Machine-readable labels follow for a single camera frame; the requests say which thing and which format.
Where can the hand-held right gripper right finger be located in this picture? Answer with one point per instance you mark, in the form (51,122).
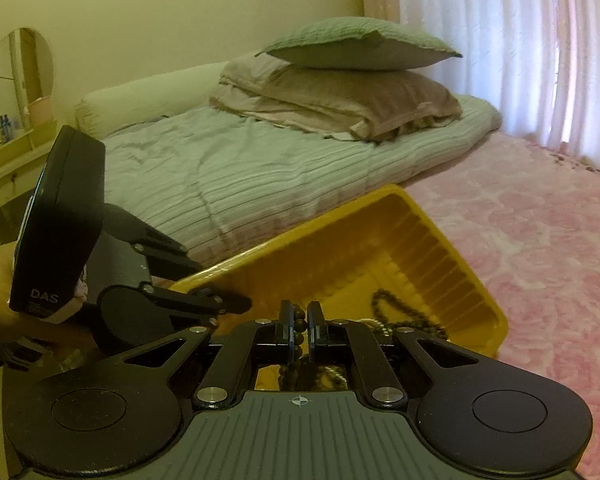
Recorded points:
(314,332)

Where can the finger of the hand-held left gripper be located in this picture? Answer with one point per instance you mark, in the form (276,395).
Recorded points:
(200,302)
(165,249)

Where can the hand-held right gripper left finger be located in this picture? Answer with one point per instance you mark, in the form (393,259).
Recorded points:
(285,330)

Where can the rhinestone bangle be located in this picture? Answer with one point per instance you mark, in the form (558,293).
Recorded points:
(377,326)

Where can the yellow plastic tray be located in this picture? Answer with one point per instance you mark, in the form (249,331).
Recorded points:
(380,240)

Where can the wooden vanity desk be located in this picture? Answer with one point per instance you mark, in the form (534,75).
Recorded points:
(5,160)

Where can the folded grey-green striped quilt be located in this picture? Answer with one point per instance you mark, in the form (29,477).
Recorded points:
(230,180)

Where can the blue bottle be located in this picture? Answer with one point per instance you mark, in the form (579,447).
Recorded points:
(5,129)

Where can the pink storage box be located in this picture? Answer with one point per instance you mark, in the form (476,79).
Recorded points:
(41,110)

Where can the cream bolster cushion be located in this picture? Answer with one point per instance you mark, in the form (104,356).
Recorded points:
(130,100)

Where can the pink floral blanket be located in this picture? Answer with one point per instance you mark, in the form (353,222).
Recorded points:
(530,260)

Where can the mauve pillow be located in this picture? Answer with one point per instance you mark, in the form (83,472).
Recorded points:
(360,100)

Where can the green pillow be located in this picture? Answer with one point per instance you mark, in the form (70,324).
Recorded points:
(350,42)

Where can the white sheer curtain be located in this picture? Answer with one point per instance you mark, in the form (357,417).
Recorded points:
(505,50)

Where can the oval wall mirror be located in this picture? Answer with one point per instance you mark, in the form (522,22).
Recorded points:
(15,75)

